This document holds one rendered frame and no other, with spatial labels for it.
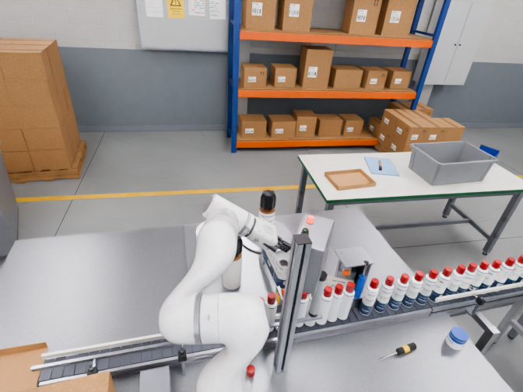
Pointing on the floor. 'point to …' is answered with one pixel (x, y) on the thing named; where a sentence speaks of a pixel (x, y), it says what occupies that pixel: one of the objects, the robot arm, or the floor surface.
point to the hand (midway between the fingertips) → (284, 246)
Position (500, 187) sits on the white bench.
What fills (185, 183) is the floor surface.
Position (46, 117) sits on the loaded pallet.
